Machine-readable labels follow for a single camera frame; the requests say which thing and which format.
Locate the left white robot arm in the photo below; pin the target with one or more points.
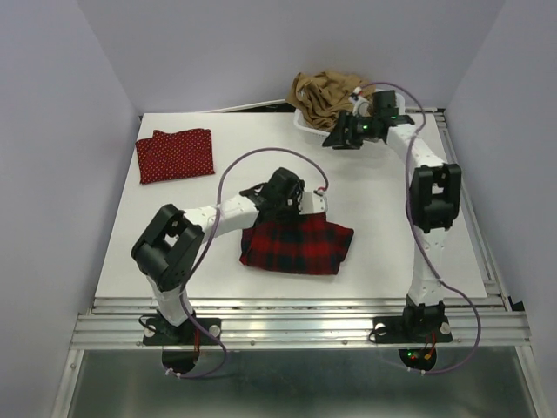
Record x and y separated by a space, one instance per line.
167 251

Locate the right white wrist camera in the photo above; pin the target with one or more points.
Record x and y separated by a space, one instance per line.
360 104

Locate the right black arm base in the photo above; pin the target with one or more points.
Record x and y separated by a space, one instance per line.
418 345

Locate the red black plaid skirt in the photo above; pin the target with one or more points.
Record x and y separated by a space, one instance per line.
311 245

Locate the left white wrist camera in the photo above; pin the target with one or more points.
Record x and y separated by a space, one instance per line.
313 203

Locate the tan brown skirt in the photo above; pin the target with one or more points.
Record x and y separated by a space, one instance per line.
321 97

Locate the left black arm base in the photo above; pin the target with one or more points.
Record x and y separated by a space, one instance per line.
181 346

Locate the white board strip behind table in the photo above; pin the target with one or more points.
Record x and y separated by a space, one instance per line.
266 106

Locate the aluminium frame rails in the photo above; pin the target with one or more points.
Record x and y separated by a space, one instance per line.
298 346

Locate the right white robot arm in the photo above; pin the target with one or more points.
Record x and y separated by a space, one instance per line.
432 205

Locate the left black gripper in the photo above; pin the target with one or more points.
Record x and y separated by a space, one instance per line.
293 215

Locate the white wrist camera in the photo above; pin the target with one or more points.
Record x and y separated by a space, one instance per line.
360 104
313 203

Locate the white plastic basket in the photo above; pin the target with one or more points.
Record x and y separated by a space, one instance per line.
300 123

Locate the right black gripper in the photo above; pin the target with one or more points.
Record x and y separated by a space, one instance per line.
338 140

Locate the red polka dot skirt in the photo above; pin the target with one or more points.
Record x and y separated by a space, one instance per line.
171 156

